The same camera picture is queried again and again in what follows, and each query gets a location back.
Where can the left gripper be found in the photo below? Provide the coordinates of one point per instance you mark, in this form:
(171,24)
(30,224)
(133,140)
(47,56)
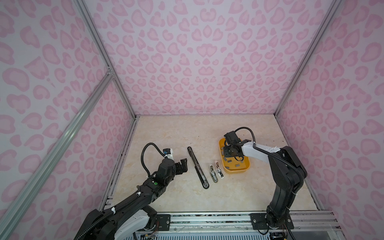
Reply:
(184,165)

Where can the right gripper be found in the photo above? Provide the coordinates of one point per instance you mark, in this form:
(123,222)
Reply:
(225,152)

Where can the black stapler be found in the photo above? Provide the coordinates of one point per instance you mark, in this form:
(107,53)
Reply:
(198,169)

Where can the yellow plastic tray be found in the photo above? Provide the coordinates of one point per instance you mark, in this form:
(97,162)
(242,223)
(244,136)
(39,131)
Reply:
(231,168)

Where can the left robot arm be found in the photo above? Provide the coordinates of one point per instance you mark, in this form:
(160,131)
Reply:
(133,213)

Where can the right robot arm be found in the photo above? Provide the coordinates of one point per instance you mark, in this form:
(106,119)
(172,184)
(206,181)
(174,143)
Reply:
(287,170)

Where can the aluminium mounting rail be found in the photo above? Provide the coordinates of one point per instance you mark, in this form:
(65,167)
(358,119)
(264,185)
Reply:
(301,225)

